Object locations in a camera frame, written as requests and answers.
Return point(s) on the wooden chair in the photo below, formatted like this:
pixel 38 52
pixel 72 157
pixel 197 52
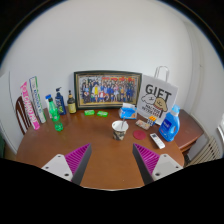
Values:
pixel 22 117

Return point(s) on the framed group photo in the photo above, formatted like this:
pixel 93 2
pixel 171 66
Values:
pixel 106 88

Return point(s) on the blue tissue pack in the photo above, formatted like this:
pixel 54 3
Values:
pixel 128 111

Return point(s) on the white radiator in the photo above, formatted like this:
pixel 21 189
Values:
pixel 210 152

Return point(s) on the dark wooden side table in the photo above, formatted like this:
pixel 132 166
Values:
pixel 189 132

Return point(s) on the pink long box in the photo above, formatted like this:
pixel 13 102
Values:
pixel 28 106

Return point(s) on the white remote control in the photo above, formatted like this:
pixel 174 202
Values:
pixel 157 141

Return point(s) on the blue detergent bottle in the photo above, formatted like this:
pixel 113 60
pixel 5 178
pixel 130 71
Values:
pixel 171 124

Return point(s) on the paper cup with spoon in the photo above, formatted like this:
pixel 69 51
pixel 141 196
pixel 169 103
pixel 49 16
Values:
pixel 120 128

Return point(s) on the white green long box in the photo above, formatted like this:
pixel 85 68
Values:
pixel 36 99

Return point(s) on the green plastic soda bottle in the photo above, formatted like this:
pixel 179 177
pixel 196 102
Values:
pixel 55 115

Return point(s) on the left green soap box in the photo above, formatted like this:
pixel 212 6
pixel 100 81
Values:
pixel 89 112

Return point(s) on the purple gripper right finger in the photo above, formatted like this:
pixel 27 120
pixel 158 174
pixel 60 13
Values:
pixel 153 166

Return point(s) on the colourful puzzle cube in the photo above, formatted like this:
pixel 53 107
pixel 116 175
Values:
pixel 151 120

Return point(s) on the small blue white bottle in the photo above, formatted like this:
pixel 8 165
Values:
pixel 47 97

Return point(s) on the small snack packet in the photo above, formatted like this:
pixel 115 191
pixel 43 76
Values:
pixel 142 124

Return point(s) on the dark glass sauce bottle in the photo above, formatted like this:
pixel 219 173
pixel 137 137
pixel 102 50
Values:
pixel 71 104

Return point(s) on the white gift paper bag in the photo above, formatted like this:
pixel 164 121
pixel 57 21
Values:
pixel 157 96

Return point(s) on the dark blue pump bottle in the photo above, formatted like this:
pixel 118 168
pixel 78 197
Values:
pixel 60 102

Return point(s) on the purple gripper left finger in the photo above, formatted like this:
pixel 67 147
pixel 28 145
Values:
pixel 71 166

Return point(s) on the red round coaster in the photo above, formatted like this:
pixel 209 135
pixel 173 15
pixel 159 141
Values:
pixel 139 135

